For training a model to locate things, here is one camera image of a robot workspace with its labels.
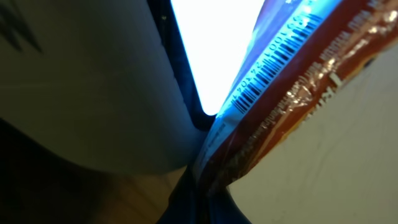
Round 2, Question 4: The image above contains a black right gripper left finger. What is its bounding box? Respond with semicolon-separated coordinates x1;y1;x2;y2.
156;168;197;224

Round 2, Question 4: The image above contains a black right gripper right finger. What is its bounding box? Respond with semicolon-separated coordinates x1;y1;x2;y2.
206;188;251;224

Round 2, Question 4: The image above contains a red Topps candy bar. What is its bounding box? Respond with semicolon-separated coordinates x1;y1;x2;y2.
192;0;397;194

